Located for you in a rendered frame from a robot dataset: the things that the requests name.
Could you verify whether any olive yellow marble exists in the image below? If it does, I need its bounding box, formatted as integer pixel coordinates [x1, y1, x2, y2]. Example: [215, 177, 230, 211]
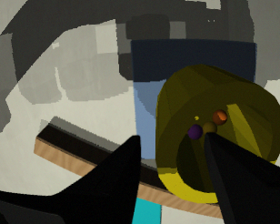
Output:
[203, 122, 217, 134]

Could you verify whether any dark yellow cup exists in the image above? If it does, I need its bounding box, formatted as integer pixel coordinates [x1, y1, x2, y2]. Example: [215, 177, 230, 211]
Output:
[155, 64, 280, 203]

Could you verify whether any dark purple marble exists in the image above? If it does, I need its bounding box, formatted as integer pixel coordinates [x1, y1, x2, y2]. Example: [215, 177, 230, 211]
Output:
[187, 124, 203, 138]

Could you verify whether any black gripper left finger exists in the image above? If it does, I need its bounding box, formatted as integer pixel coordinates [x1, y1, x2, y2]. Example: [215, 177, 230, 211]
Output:
[0, 135, 141, 224]

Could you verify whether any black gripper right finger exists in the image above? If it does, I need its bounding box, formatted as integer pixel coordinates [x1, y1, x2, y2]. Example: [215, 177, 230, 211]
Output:
[205, 131, 280, 224]

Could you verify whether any brown wooden bar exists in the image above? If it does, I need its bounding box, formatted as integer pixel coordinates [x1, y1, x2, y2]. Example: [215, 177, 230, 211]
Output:
[34, 124, 223, 219]

